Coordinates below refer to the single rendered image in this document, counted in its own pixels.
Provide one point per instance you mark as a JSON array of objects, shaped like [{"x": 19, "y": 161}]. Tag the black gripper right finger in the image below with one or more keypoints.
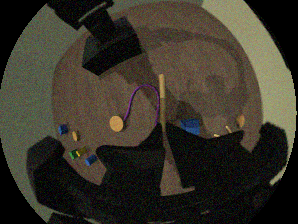
[{"x": 192, "y": 154}]

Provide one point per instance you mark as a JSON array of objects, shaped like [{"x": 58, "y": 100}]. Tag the green cube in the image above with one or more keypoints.
[{"x": 73, "y": 154}]

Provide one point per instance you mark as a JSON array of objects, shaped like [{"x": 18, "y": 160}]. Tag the tan round disc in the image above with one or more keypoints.
[
  {"x": 76, "y": 136},
  {"x": 240, "y": 120}
]

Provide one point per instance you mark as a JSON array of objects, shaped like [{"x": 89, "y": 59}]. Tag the round wooden button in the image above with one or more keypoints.
[{"x": 117, "y": 123}]

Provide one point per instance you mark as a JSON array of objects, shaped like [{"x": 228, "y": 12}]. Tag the purple string with wooden stick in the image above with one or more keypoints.
[{"x": 162, "y": 82}]

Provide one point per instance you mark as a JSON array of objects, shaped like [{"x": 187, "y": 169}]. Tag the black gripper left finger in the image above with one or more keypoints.
[{"x": 148, "y": 156}]

